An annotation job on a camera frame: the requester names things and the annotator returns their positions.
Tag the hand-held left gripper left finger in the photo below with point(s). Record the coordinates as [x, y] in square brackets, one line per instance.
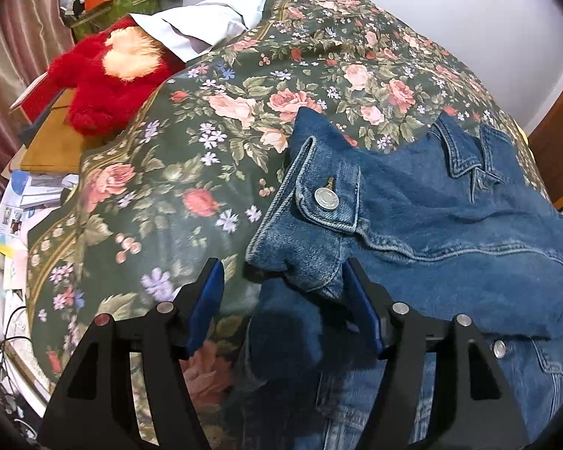
[206, 304]

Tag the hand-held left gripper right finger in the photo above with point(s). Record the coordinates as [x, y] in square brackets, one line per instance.
[363, 309]

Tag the blue denim jacket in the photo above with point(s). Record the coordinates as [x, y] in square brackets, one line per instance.
[427, 225]

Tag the floral green bedspread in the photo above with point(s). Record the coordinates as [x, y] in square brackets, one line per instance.
[178, 187]

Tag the pile of papers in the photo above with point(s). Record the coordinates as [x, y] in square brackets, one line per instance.
[33, 192]

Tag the red plush toy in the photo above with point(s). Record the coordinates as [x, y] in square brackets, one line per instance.
[98, 98]

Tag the red flat box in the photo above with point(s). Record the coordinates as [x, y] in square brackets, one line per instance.
[35, 98]

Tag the white pillow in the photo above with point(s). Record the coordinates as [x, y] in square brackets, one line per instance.
[201, 18]

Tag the green box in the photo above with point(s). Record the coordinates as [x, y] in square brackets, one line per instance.
[122, 7]

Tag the pink satin curtain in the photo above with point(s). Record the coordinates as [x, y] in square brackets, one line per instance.
[23, 23]

